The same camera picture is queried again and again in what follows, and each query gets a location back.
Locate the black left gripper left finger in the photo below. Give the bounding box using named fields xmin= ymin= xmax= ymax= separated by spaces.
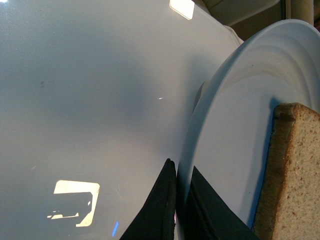
xmin=121 ymin=158 xmax=177 ymax=240

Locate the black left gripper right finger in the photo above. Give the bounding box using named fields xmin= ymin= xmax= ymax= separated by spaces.
xmin=184 ymin=167 xmax=259 ymax=240

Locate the light blue plate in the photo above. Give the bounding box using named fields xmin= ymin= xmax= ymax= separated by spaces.
xmin=176 ymin=19 xmax=320 ymax=239

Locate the brown bread slice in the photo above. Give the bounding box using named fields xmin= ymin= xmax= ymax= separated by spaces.
xmin=253 ymin=102 xmax=320 ymax=240

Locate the beige sofa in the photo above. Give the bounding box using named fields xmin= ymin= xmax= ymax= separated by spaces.
xmin=195 ymin=0 xmax=320 ymax=40

